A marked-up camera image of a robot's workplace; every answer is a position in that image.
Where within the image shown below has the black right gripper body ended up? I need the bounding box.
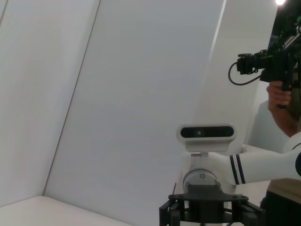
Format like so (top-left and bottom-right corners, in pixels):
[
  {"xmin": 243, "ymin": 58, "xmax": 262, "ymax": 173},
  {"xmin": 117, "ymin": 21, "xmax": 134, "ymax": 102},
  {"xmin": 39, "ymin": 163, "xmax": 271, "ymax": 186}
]
[{"xmin": 168, "ymin": 184, "xmax": 249, "ymax": 226}]

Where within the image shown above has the black video camera cable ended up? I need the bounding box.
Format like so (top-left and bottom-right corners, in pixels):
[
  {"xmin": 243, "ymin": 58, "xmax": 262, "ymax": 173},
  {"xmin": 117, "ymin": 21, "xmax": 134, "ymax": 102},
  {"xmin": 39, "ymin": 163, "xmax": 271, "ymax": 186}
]
[{"xmin": 228, "ymin": 61, "xmax": 263, "ymax": 86}]

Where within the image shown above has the bystander hand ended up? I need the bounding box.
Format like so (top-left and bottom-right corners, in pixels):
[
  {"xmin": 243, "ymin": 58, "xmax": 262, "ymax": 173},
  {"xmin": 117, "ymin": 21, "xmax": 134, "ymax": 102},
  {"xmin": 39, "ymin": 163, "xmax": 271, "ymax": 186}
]
[{"xmin": 266, "ymin": 81, "xmax": 294, "ymax": 109}]

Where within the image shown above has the bystander torso beige shirt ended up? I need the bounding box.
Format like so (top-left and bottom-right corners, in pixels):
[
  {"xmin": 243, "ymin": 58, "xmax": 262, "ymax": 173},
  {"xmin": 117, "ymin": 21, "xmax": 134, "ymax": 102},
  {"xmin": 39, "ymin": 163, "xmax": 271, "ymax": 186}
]
[{"xmin": 259, "ymin": 178, "xmax": 301, "ymax": 226}]

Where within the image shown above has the black video camera rig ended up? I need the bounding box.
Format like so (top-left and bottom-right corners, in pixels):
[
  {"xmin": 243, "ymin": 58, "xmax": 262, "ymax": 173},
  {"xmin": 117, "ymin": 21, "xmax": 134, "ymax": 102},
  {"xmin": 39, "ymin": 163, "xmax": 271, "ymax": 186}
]
[{"xmin": 236, "ymin": 32, "xmax": 301, "ymax": 118}]

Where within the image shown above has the bystander forearm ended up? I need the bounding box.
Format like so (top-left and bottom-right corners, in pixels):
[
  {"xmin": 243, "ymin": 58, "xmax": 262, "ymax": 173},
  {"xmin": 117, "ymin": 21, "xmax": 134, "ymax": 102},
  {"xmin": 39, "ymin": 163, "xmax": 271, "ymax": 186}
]
[{"xmin": 268, "ymin": 101, "xmax": 301, "ymax": 138}]

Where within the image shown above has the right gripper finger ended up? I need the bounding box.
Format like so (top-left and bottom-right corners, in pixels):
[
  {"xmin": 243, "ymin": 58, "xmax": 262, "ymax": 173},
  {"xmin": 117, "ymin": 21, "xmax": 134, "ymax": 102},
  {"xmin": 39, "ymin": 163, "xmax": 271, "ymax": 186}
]
[
  {"xmin": 239, "ymin": 200, "xmax": 267, "ymax": 226},
  {"xmin": 159, "ymin": 200, "xmax": 188, "ymax": 226}
]

